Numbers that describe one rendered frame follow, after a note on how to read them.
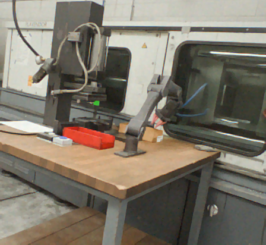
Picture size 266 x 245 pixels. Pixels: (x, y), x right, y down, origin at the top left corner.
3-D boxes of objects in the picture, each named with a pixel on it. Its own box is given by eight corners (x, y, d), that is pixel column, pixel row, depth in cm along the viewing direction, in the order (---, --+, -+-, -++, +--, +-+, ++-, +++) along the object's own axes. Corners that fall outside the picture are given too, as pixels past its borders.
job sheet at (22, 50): (13, 63, 335) (16, 31, 329) (14, 63, 336) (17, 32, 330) (28, 66, 319) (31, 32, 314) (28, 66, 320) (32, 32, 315)
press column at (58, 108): (54, 126, 194) (69, 0, 182) (41, 123, 201) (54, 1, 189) (70, 125, 206) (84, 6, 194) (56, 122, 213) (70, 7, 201)
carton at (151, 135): (152, 144, 188) (154, 131, 187) (117, 135, 203) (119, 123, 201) (161, 142, 199) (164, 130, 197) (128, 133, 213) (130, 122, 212)
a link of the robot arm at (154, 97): (129, 136, 155) (155, 89, 169) (141, 140, 152) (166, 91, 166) (125, 129, 151) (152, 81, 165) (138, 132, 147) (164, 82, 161)
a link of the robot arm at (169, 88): (170, 87, 190) (151, 71, 164) (184, 88, 185) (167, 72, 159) (165, 106, 189) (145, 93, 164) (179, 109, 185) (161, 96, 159)
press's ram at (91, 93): (88, 106, 174) (95, 51, 169) (54, 99, 189) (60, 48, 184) (106, 106, 188) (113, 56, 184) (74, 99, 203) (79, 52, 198)
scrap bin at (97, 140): (100, 150, 151) (101, 138, 150) (62, 138, 165) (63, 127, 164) (113, 147, 161) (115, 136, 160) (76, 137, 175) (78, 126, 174)
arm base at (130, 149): (115, 137, 146) (127, 141, 142) (136, 134, 162) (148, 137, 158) (112, 154, 147) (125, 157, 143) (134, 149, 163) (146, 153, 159)
